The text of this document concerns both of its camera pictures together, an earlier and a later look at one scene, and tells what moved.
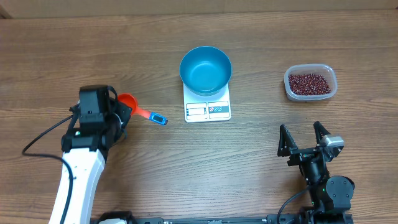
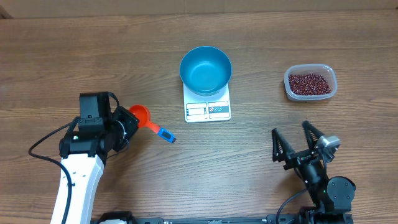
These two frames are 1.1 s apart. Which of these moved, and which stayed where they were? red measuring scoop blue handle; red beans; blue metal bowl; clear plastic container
Moved: red measuring scoop blue handle
Stayed: clear plastic container; red beans; blue metal bowl
